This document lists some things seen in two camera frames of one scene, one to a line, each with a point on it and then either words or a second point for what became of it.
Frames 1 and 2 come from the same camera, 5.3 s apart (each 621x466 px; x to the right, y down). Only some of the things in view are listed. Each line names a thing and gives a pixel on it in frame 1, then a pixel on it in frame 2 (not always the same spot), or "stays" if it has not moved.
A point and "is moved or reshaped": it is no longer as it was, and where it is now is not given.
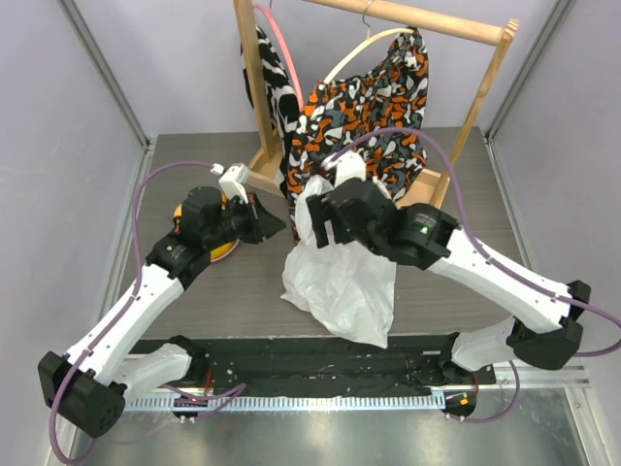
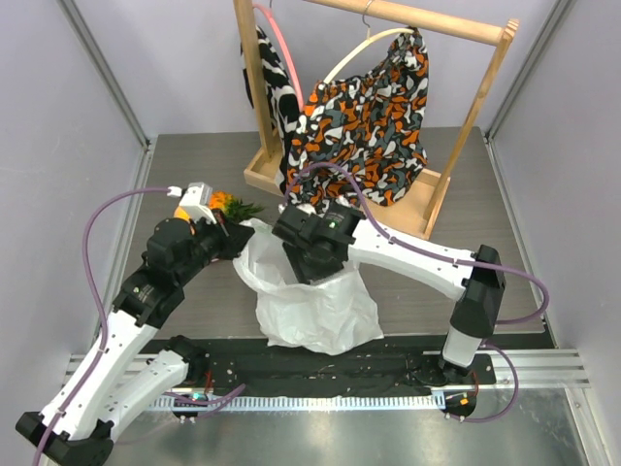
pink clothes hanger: x=286 y=51 stays
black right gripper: x=321 y=219 -> x=310 y=268
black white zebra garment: x=283 y=104 stays
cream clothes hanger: x=369 y=38 stays
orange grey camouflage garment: x=379 y=116 stays
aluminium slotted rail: x=283 y=403 stays
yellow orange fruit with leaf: x=178 y=214 stays
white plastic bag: x=344 y=285 is moved or reshaped
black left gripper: x=262 y=222 -> x=233 y=237
